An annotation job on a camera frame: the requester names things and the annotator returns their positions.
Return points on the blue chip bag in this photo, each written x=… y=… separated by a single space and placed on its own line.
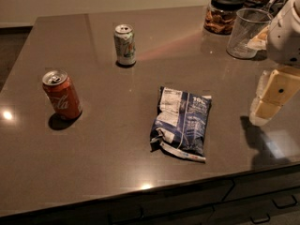
x=180 y=125

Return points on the black drawer handle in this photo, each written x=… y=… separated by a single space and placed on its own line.
x=285 y=202
x=260 y=219
x=121 y=216

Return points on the black drawer handle left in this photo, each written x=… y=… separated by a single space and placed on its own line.
x=121 y=216

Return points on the red coke can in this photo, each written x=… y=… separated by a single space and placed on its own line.
x=62 y=94

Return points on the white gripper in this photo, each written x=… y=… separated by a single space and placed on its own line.
x=285 y=37

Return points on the black drawer handle lower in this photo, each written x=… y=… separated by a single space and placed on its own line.
x=260 y=219

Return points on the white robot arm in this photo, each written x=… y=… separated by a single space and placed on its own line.
x=259 y=41

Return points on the white green soda can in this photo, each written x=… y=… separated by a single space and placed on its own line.
x=124 y=42

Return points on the clear plastic cup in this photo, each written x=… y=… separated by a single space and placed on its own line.
x=248 y=23

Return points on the black drawer handle right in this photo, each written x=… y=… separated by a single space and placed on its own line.
x=285 y=202

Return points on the glass jar black lid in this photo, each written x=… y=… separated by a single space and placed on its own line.
x=220 y=16

